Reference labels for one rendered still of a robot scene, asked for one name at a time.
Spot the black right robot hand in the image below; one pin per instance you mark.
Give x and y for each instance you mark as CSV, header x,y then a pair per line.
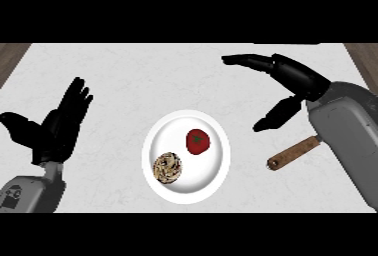
x,y
295,75

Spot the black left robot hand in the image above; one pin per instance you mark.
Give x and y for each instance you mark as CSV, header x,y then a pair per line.
x,y
59,126

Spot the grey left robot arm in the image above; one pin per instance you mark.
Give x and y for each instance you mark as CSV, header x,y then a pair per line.
x,y
29,193

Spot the white oval plate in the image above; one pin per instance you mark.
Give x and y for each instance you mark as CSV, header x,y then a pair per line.
x,y
186,157

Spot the red tomato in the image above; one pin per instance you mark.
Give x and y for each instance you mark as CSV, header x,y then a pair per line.
x,y
198,141

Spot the brown speckled round food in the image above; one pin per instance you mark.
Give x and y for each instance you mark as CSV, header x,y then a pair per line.
x,y
167,168

